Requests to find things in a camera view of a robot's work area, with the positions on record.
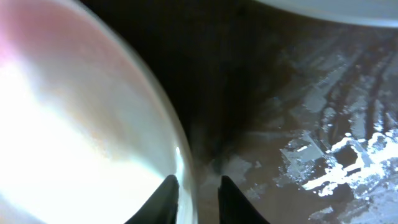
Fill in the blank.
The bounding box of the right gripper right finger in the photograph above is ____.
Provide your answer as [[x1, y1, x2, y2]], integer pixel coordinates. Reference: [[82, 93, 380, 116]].
[[218, 175, 270, 224]]

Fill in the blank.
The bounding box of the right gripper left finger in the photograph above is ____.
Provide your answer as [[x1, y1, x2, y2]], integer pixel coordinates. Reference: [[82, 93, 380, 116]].
[[125, 175, 179, 224]]

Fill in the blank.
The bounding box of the white plate with sauce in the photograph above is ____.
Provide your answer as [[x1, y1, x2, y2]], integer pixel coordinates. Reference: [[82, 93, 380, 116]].
[[1, 1, 198, 223]]

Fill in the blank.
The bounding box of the pale grey plate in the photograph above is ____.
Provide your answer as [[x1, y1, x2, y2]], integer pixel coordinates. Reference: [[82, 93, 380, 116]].
[[257, 0, 397, 28]]

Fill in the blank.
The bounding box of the brown serving tray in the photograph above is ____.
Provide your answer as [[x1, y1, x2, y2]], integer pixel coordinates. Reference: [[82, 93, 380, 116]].
[[86, 1, 397, 223]]

